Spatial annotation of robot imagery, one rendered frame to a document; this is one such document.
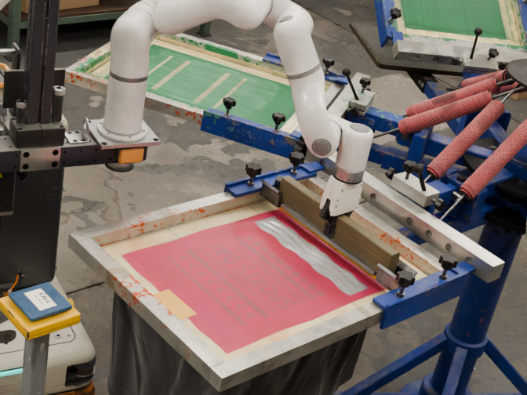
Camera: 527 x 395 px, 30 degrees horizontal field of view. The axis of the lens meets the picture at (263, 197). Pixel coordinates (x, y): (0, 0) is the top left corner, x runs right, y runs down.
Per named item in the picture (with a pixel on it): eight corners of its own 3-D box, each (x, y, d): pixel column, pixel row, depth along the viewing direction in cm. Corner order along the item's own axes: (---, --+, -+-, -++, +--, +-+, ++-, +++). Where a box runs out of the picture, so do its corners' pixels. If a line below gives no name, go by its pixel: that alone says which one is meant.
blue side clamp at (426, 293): (381, 330, 229) (389, 306, 225) (366, 318, 232) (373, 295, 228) (461, 295, 248) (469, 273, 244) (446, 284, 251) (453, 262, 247)
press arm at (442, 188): (409, 218, 267) (413, 202, 265) (393, 207, 271) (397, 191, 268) (448, 204, 278) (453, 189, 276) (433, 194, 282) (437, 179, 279)
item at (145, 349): (201, 504, 229) (230, 361, 208) (96, 389, 256) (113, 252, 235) (211, 498, 231) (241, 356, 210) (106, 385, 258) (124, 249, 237)
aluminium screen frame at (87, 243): (219, 393, 198) (222, 378, 196) (67, 246, 233) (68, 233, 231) (460, 288, 248) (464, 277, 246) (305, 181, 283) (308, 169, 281)
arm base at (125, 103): (85, 115, 253) (91, 59, 246) (132, 112, 259) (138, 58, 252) (107, 143, 242) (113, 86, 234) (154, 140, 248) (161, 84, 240)
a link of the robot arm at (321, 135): (288, 67, 238) (317, 143, 246) (280, 85, 226) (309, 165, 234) (322, 57, 235) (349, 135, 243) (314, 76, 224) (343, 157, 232)
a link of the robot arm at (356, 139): (311, 121, 234) (318, 106, 243) (303, 160, 239) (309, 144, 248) (373, 136, 233) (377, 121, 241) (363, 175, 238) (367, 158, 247)
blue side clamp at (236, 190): (232, 214, 262) (237, 191, 259) (220, 205, 265) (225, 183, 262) (313, 191, 281) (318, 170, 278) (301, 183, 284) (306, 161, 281)
